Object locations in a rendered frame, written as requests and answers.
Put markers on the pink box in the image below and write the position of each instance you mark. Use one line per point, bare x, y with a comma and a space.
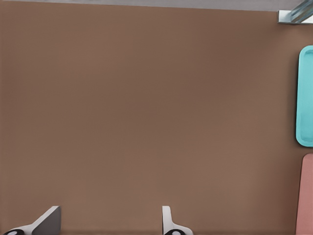
306, 195

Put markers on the pale blue-green tray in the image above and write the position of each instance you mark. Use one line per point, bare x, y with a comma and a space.
305, 98

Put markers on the silver frame post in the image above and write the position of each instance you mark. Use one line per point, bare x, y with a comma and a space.
293, 14

